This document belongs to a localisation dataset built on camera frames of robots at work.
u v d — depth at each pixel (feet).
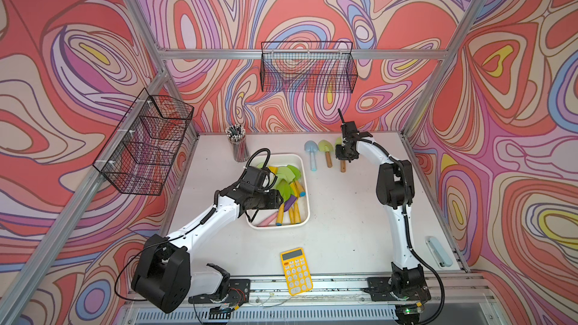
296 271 2.51
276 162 3.44
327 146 3.72
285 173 3.39
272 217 2.89
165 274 1.32
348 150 2.86
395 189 2.06
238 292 2.37
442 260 2.51
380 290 2.41
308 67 3.16
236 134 3.15
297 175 3.33
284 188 3.15
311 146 3.72
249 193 2.08
